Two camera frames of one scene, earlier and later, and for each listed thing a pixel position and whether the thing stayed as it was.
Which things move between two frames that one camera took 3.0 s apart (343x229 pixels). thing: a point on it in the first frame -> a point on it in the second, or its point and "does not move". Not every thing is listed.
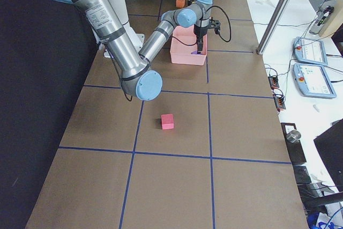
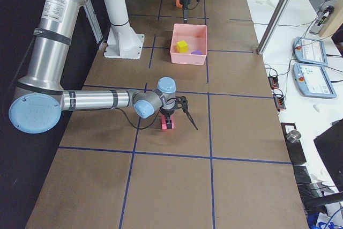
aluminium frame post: [279, 13] does not move
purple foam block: [195, 52] does not move
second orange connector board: [280, 101] does not move
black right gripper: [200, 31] -> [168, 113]
